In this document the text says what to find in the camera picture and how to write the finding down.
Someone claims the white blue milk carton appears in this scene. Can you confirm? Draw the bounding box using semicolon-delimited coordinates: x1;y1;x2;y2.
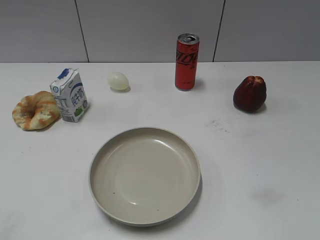
49;68;88;123

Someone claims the beige round plate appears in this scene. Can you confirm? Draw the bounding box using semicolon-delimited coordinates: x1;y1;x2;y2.
88;127;201;227

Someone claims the pale white egg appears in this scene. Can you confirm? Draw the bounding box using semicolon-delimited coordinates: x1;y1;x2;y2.
107;72;130;91

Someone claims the red soda can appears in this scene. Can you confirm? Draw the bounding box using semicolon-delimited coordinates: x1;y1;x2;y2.
175;33;200;91

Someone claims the dark red wax apple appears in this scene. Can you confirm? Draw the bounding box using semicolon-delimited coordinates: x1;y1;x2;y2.
233;75;267;113

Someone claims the striped ring-shaped bread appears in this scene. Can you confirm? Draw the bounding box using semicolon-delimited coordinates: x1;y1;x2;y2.
12;91;60;131

